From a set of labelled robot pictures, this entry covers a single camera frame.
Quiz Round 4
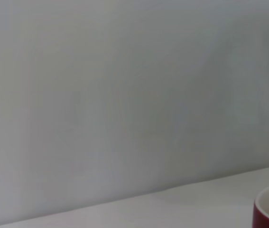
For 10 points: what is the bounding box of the red ceramic cup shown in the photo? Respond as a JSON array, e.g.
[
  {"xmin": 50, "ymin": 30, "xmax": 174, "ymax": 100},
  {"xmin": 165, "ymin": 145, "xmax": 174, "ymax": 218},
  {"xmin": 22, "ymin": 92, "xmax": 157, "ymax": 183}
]
[{"xmin": 252, "ymin": 181, "xmax": 269, "ymax": 228}]

